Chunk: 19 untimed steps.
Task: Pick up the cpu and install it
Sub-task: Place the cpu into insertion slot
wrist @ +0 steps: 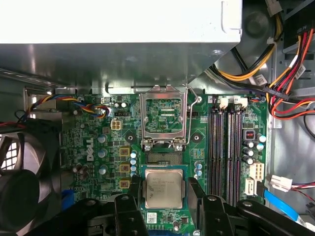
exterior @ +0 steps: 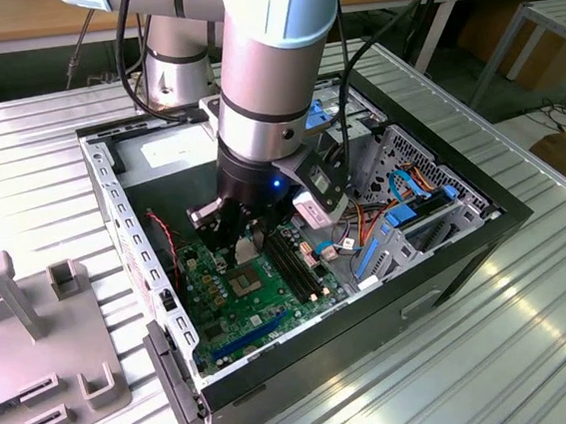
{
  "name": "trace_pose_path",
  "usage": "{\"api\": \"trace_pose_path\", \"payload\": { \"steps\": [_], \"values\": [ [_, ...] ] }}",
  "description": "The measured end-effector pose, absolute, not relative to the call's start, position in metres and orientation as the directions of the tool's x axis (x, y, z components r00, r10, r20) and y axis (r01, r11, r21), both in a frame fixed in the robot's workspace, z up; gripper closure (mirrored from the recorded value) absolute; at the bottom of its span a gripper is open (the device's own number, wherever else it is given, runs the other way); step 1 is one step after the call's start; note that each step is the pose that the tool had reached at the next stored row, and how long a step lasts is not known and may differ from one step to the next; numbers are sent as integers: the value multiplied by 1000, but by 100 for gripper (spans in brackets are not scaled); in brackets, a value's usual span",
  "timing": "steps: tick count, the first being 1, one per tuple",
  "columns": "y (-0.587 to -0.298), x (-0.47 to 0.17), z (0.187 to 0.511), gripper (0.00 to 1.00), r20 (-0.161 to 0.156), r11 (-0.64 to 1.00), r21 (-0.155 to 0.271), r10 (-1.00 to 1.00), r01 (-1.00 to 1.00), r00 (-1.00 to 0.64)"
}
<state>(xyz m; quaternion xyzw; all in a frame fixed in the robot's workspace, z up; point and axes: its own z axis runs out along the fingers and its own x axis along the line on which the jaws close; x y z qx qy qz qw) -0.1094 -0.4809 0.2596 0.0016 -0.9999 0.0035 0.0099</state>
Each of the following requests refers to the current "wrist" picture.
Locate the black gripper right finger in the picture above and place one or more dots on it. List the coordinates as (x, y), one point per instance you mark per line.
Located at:
(216, 216)

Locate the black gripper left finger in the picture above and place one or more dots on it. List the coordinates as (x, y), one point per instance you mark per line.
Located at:
(125, 214)

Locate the silver CPU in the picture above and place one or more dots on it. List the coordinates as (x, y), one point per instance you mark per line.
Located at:
(163, 189)

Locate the metal socket cover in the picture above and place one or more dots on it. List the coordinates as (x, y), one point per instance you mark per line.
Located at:
(160, 94)

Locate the CPU socket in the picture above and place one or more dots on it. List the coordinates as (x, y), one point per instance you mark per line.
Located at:
(163, 158)

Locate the white barcode sticker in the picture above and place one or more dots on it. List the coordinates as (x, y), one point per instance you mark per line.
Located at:
(151, 218)

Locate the blue VGA port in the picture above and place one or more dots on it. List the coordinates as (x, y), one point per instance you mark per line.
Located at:
(67, 199)

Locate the black RAM slot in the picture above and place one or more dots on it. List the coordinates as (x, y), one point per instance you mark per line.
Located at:
(237, 157)
(230, 157)
(221, 152)
(214, 152)

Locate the white four-pin power connector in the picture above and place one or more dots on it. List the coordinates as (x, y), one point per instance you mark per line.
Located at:
(116, 125)

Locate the green motherboard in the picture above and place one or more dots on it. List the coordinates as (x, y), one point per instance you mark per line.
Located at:
(134, 124)

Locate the black PC case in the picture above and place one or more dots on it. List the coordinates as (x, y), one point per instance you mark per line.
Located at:
(290, 152)

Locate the black case fan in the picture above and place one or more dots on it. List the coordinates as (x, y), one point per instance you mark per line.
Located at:
(22, 191)

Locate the grey power supply unit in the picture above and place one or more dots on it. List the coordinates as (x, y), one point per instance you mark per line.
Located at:
(110, 22)

